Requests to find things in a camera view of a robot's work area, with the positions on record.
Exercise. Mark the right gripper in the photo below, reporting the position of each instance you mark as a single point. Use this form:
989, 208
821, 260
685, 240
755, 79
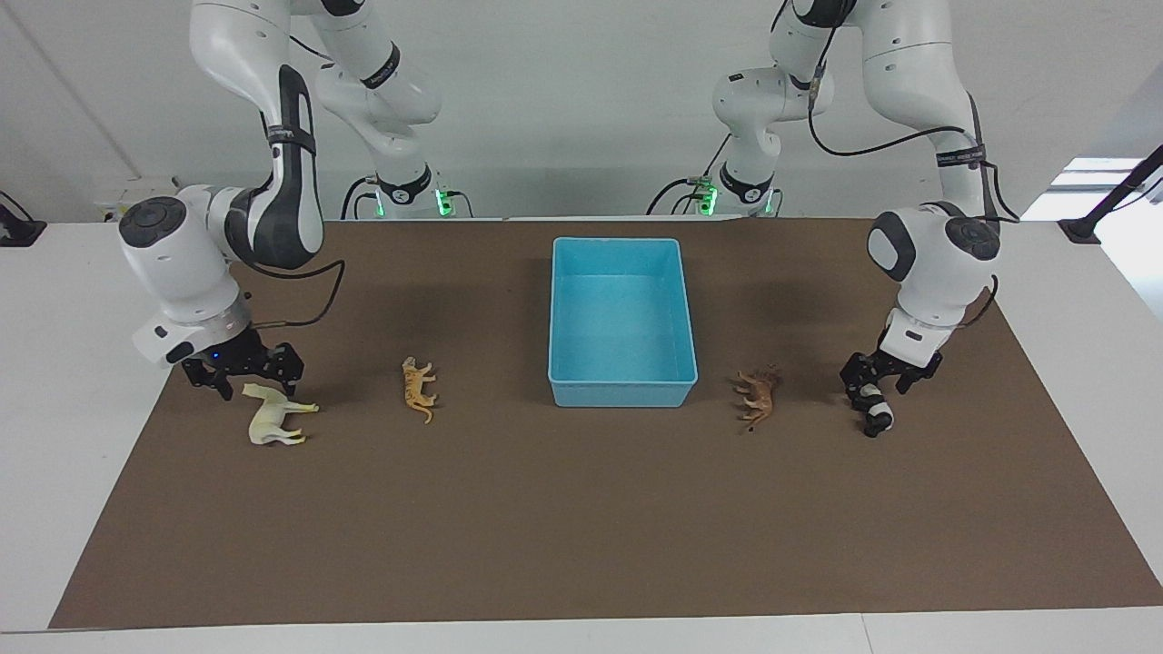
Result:
227, 352

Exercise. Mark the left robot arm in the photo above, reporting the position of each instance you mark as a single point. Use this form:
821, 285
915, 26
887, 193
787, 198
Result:
927, 263

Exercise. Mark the brown lion toy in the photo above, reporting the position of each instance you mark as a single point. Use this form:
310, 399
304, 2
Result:
758, 397

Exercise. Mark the cream horse toy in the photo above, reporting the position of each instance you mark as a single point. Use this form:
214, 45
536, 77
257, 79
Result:
273, 420

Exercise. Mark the black and white animal toy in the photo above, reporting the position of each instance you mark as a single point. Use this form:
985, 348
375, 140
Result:
878, 411

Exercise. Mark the orange tiger toy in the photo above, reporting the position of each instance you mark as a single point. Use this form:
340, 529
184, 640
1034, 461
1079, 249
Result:
419, 387

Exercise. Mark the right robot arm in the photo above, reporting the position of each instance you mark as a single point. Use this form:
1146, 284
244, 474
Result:
173, 263

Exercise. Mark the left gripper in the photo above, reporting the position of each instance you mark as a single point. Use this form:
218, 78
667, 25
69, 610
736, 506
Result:
889, 363

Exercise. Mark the blue plastic storage box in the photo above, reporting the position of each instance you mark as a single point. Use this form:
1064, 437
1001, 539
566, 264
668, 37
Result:
622, 327

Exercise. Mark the black stand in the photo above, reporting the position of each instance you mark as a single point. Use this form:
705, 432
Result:
16, 227
1113, 200

